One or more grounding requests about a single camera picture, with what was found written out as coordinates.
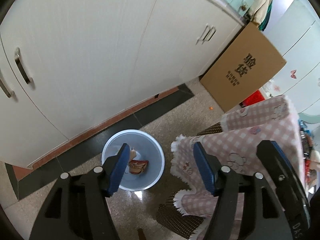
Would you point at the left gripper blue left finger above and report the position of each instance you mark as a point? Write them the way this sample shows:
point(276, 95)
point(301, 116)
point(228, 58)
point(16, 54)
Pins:
point(115, 167)

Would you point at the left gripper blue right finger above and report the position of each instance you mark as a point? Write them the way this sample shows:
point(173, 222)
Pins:
point(207, 166)

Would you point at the red snack wrapper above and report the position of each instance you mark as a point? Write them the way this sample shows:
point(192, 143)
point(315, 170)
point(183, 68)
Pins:
point(137, 166)

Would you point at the pink bag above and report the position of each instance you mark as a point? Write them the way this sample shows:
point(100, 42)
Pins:
point(133, 154)

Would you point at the light blue trash bin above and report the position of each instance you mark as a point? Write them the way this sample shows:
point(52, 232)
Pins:
point(147, 148)

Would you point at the pink checkered tablecloth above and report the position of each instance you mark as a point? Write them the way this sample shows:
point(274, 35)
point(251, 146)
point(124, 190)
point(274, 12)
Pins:
point(236, 146)

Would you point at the white low cabinet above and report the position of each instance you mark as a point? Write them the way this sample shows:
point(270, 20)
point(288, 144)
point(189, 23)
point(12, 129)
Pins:
point(67, 66)

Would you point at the brown cardboard box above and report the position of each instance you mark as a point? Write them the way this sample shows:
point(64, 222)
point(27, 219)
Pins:
point(246, 65)

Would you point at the pink butterfly sticker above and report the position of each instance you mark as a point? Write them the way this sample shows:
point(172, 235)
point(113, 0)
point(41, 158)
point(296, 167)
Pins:
point(293, 74)

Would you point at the cream hanging jacket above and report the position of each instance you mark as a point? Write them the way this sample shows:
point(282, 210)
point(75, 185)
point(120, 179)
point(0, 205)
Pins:
point(259, 13)

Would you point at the white wardrobe doors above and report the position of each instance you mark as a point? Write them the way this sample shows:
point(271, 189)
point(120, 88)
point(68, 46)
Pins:
point(296, 37)

